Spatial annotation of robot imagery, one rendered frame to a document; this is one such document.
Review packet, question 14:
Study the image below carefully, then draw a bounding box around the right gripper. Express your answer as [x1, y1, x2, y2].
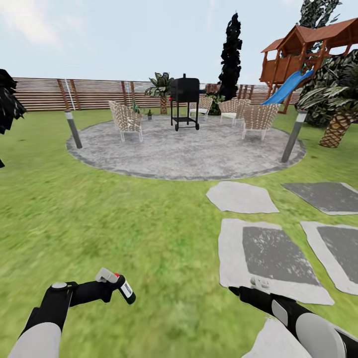
[229, 286, 266, 312]

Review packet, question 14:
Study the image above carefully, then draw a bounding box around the insectifuge atomizer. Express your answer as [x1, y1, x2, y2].
[117, 274, 136, 304]

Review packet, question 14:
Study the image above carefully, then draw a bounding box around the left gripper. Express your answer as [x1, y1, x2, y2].
[85, 280, 123, 303]

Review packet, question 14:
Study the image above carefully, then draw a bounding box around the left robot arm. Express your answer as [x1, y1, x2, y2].
[8, 267, 123, 358]

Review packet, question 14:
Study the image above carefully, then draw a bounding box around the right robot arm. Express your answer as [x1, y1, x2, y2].
[229, 276, 358, 358]

